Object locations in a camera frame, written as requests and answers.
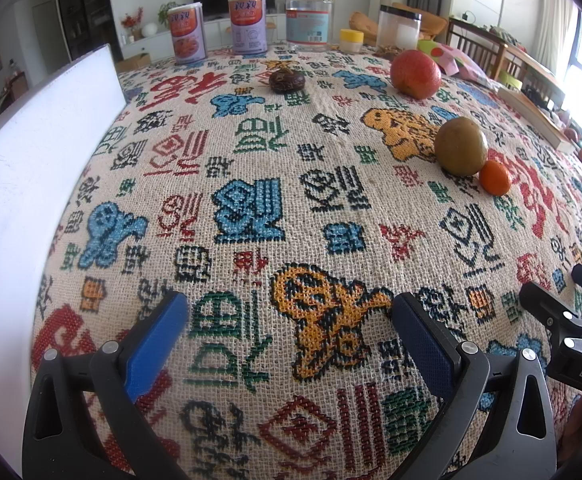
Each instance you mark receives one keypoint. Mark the white curtain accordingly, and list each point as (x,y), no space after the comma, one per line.
(561,27)

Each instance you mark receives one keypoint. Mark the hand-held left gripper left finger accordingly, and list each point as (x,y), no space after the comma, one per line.
(156,342)

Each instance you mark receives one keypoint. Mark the small orange tangerine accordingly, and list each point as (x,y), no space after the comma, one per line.
(495,178)

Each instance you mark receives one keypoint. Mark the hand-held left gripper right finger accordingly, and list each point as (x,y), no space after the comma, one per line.
(421,347)

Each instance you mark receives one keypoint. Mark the potted green plant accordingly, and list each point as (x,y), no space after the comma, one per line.
(165,10)

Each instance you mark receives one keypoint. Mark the dark tall cabinet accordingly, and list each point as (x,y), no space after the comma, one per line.
(88,7)

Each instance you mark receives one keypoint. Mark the red label canister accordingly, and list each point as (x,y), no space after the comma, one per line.
(187,35)
(247,25)

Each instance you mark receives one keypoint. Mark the printed woven tablecloth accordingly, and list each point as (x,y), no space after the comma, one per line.
(296,220)

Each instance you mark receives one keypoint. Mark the red flower bouquet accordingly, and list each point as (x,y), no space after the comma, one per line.
(131,22)

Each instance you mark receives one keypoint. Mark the wrinkled dark passion fruit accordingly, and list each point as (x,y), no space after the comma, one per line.
(287,81)

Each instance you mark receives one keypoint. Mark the wooden chair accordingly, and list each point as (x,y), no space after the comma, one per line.
(476,45)

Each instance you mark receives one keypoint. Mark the white round lamp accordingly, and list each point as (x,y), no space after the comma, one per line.
(150,29)

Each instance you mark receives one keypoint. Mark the paperback book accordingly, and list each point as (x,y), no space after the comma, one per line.
(536,117)

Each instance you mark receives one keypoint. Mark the small yellow lid jar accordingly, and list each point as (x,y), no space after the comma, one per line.
(351,41)

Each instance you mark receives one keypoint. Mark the dark red apple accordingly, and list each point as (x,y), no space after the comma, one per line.
(570,134)

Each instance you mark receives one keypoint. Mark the cardboard box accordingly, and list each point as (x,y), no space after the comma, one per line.
(133,62)

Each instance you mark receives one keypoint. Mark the orange cushion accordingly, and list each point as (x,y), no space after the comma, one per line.
(433,22)

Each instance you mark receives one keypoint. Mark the white television cabinet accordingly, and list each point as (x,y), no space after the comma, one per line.
(146,45)

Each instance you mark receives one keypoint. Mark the clear jar black lid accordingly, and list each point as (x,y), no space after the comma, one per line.
(397,29)

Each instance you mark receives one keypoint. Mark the clear jar silver lid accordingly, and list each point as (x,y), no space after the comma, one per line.
(308,22)

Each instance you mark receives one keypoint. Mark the green brown pear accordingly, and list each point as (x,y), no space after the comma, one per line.
(461,146)

